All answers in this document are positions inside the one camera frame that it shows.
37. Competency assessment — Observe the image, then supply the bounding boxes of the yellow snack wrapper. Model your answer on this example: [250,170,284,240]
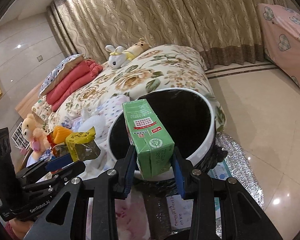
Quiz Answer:
[66,127,101,162]

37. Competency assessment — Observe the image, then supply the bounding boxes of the orange foam fruit net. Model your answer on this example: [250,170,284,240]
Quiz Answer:
[49,126,72,145]

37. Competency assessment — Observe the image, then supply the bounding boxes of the green drink carton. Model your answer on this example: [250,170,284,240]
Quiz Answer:
[122,99,174,180]

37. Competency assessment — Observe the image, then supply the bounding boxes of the left hand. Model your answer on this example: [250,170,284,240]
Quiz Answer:
[5,218,34,240]

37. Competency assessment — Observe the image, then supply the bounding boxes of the tan teddy bear pink bottle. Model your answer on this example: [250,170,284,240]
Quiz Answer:
[22,114,50,161]

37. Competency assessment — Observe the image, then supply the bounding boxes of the paper note with handwriting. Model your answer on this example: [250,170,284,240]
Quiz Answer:
[166,194,193,231]

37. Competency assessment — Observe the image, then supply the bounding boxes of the pastel floral blanket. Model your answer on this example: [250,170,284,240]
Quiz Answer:
[26,94,176,240]

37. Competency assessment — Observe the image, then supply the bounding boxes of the silver glitter floor mat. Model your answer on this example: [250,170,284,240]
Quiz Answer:
[212,130,265,238]

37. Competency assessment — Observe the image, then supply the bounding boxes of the wooden headboard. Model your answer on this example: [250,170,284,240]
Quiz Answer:
[15,81,43,119]

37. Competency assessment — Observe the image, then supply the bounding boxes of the folded red quilt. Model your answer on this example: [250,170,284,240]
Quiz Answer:
[46,59,103,112]

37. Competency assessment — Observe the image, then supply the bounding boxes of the floral beige rose quilt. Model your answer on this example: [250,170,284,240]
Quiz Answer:
[32,44,226,132]

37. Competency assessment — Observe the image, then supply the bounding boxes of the blue dotted pillow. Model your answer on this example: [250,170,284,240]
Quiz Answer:
[39,54,84,96]

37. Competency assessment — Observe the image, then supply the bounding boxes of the white plush rabbit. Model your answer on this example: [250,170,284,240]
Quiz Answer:
[105,45,135,69]

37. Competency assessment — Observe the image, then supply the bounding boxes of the brown plush bear lying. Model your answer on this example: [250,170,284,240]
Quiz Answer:
[126,38,152,57]

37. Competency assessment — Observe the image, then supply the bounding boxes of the beige patterned curtain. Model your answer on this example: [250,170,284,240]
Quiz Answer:
[47,0,299,69]

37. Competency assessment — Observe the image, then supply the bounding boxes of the pink heart-patterned covered furniture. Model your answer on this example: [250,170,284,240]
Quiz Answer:
[258,3,300,89]

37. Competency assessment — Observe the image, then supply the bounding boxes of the photo frame on nightstand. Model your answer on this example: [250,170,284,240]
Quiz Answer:
[11,124,29,150]

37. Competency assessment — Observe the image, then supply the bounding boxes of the wall switch plate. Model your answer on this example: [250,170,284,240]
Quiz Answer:
[37,55,43,62]

